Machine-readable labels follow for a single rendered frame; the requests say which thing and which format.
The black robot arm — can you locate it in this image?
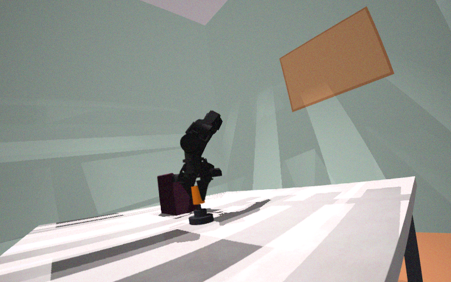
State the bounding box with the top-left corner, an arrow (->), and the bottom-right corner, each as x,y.
180,110 -> 223,170

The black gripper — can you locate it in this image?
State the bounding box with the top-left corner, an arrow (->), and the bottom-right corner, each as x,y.
171,155 -> 222,201

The orange cylindrical knob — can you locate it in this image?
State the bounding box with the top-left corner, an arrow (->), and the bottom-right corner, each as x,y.
191,186 -> 205,204

